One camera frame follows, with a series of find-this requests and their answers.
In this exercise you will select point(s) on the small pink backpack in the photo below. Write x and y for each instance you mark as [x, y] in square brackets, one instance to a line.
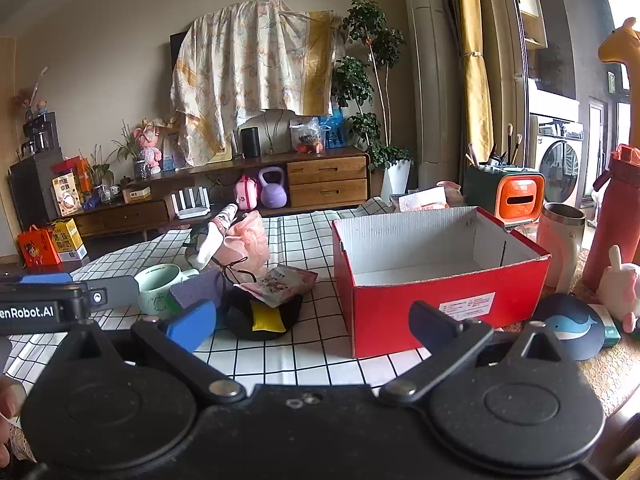
[246, 195]

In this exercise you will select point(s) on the black coffee machine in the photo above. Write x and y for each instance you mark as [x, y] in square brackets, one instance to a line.
[40, 132]

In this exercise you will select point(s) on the small wooden box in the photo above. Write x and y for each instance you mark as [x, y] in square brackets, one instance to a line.
[136, 194]

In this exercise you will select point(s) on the red water bottle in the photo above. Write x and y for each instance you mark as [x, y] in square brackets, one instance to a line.
[612, 220]

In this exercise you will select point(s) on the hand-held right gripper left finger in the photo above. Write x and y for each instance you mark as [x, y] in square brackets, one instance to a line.
[192, 324]

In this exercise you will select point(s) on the yellow carton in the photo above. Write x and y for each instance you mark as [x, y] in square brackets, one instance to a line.
[67, 240]

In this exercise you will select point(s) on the yellow giraffe toy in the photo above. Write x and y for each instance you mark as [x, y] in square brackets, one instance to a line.
[622, 45]

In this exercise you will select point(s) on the red cardboard box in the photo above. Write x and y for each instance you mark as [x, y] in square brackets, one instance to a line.
[425, 305]

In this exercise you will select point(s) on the yellow white snack box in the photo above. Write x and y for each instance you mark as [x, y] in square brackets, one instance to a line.
[66, 195]

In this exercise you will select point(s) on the person's left hand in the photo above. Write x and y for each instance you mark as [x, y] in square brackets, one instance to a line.
[7, 400]

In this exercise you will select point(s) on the red gift box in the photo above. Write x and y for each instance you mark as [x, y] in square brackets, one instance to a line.
[37, 247]

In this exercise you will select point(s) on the white washing machine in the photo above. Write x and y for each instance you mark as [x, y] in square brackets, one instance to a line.
[562, 165]

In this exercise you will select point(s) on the pink printed packet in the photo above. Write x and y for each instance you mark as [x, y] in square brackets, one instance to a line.
[280, 282]

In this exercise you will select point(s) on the floral bed sheet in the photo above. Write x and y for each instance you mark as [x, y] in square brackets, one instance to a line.
[240, 70]

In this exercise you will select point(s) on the pink tissue pack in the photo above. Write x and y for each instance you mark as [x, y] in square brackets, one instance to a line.
[422, 201]

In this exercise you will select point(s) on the green orange organizer box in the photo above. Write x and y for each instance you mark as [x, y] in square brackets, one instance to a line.
[517, 200]

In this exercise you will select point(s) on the pink plush doll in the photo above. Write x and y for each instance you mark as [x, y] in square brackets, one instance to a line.
[148, 147]

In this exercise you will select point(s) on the black speaker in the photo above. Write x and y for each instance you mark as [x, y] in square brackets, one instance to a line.
[251, 142]

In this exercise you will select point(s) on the wooden tv cabinet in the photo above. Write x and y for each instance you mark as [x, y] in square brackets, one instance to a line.
[320, 180]

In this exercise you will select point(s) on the white checkered tablecloth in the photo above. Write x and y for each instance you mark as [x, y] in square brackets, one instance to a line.
[300, 240]

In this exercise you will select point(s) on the pink steel tumbler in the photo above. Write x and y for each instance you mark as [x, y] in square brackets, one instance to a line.
[560, 245]

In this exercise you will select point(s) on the small potted plant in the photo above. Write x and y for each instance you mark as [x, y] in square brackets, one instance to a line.
[102, 170]

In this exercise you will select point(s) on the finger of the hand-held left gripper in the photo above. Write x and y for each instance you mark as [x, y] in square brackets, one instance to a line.
[45, 278]
[117, 290]

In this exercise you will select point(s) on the black pouch yellow patch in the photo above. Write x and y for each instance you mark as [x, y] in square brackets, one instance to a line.
[240, 322]

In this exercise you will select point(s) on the pink plush toy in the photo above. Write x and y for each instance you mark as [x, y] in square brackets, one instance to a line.
[620, 287]

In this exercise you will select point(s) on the small yellow pillow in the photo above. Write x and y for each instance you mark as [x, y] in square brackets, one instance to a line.
[267, 317]

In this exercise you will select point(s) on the pink bath pouf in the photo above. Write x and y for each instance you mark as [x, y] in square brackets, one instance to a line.
[247, 242]

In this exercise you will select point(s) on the black side cabinet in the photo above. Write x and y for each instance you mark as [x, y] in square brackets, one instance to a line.
[32, 190]

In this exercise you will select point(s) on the green indoor tree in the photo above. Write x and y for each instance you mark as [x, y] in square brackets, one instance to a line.
[365, 60]

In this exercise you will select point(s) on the bundle of brushes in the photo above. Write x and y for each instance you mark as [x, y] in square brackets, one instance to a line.
[495, 157]

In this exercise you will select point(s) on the white router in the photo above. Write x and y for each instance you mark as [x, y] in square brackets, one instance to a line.
[192, 207]

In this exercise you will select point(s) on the clear plastic bag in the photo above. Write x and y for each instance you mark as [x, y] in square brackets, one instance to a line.
[305, 135]

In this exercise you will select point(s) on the pink bowl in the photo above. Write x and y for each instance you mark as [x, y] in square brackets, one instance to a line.
[448, 186]

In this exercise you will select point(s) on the purple kettlebell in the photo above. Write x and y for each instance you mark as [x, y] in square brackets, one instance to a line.
[273, 192]

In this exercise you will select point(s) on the yellow curtain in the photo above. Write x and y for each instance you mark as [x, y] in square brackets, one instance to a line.
[472, 60]

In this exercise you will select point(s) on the white planter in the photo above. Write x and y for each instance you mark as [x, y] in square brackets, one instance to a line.
[397, 180]

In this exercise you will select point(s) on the mint green mug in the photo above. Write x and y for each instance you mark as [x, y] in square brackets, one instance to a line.
[155, 290]

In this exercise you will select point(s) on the teal tissue pack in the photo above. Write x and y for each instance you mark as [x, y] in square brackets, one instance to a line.
[607, 327]

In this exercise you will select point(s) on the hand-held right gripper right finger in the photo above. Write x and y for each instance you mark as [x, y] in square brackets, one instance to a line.
[432, 320]

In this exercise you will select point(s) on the purple sponge cloth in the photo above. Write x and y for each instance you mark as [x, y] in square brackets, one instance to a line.
[197, 287]

